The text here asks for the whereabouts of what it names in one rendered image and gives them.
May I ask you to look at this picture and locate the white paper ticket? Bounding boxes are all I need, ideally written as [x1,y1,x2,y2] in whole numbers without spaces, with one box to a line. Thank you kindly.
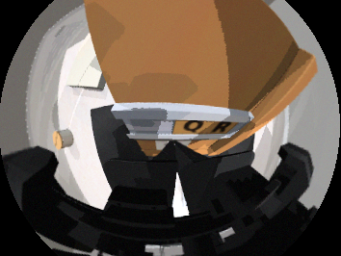
[155,141,191,150]

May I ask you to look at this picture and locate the orange tile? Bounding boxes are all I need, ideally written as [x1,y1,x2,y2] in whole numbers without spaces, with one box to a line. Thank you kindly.
[204,121,239,135]
[171,119,213,135]

